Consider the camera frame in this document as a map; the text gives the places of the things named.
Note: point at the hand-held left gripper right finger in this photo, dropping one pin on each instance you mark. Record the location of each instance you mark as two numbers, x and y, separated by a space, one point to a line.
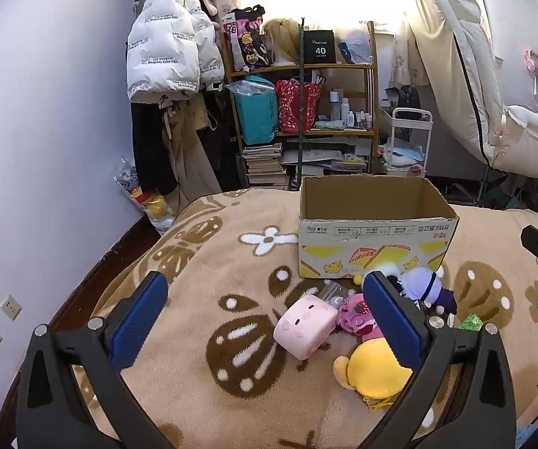
393 322

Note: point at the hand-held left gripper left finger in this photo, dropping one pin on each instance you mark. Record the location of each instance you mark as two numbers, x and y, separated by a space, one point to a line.
140 318

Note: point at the pink strawberry bear plush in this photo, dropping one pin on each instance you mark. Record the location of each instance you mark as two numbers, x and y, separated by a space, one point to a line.
353 315

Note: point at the white-haired plush doll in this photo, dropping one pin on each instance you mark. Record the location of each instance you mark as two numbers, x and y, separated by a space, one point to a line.
418 283

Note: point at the yellow plush toy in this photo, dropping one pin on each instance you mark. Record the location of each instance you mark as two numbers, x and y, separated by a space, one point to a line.
372 369

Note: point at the green packet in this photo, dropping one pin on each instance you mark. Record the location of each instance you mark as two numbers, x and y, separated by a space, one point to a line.
470 322

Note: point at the printed cardboard box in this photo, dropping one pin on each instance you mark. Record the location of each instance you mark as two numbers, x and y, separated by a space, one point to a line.
372 248

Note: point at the pink cube pig plush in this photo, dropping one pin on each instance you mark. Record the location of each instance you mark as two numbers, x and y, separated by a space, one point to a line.
301 325

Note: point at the white fluffy pompom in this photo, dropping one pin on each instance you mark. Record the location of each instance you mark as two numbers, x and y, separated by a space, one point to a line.
388 270

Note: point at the clear plastic packet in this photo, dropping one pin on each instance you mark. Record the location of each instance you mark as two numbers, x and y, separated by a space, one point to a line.
332 292

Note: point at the clear bag with yellow contents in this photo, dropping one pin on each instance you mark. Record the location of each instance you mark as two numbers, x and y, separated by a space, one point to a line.
152 206

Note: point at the pink desk fan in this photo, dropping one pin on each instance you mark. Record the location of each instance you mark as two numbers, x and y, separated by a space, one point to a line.
533 63

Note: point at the beige hanging trousers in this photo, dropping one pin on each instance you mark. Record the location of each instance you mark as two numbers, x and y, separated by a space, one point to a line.
189 159

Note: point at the white trolley cart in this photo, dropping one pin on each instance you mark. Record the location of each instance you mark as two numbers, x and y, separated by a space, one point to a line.
407 149

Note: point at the white padded chair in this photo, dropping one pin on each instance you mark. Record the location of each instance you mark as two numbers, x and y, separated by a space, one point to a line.
474 79

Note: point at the black hanging garment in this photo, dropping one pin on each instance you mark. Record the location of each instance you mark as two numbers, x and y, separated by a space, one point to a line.
152 149

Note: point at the pile of papers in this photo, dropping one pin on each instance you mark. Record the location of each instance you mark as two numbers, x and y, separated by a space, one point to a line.
330 156

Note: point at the dark hanging clothes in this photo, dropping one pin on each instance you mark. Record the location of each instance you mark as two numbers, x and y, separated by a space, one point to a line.
224 149

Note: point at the stack of books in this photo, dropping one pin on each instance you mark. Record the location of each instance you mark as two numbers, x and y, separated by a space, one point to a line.
264 166

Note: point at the black bag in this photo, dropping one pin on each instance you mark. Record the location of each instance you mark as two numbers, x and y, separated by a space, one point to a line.
402 98

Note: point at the group of small cosmetic bottles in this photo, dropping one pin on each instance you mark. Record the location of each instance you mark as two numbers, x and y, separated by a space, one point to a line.
348 114

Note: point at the red patterned bag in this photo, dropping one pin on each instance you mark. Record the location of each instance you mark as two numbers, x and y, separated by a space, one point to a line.
294 107

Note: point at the teal bag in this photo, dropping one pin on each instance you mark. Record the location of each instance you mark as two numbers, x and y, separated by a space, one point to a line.
257 112

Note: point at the green pole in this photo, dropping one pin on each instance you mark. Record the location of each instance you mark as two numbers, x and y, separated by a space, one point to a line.
301 103

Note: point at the wooden shelf rack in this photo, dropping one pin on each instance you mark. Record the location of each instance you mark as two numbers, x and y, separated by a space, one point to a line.
325 68

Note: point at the white puffer jacket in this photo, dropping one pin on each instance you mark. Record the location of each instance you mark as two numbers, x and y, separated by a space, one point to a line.
166 46

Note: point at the white plastic bag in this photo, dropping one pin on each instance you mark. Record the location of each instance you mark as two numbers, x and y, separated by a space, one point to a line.
355 44

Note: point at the black box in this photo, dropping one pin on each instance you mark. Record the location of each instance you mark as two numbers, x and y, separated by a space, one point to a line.
319 46

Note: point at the patterned tote bag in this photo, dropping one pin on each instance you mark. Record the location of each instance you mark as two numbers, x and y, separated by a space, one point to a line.
250 42

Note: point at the blonde wig on head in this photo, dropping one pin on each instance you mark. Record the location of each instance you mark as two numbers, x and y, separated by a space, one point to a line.
283 39

